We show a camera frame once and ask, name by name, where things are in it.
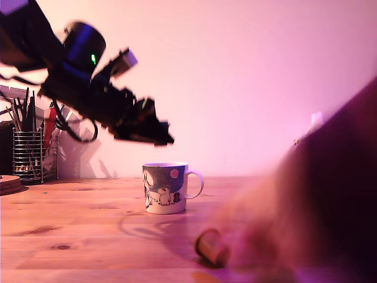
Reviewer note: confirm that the person's hand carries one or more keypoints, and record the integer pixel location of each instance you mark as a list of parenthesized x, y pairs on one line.
[(274, 221)]

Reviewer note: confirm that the black curved utensil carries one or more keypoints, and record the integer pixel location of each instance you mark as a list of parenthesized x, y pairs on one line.
[(63, 127)]

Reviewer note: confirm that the thin black stick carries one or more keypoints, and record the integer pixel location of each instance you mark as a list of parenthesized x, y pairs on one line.
[(28, 100)]

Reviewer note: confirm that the dark brown basket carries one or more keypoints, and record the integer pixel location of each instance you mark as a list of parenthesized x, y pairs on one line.
[(6, 150)]

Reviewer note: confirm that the wide black spatula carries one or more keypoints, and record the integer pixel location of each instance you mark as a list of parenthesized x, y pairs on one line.
[(32, 118)]

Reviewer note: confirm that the grey metal rack rail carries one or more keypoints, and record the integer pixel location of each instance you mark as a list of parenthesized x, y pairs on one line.
[(11, 90)]

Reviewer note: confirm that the cartoon print ceramic mug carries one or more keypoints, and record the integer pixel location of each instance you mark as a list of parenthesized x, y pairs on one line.
[(165, 191)]

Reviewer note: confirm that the pale plastic bag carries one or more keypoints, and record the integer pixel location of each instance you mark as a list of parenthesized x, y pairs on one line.
[(54, 153)]

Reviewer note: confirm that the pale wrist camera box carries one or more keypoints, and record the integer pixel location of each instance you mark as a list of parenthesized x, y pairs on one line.
[(128, 60)]

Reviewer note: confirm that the red utensil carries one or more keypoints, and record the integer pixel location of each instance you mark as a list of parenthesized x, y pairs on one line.
[(50, 123)]

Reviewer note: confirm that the white tissue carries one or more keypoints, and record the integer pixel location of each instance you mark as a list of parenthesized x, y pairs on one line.
[(316, 118)]

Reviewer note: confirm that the silver metal utensil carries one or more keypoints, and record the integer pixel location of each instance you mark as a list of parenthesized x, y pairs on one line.
[(69, 117)]

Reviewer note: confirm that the round cork trivet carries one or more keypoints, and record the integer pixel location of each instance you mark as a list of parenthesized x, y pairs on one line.
[(10, 184)]

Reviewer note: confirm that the wooden chopstick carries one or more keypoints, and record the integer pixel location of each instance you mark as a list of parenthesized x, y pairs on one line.
[(17, 117), (12, 119)]

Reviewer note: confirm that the brown coffee capsule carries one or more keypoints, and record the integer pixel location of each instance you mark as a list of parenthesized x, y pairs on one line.
[(212, 247)]

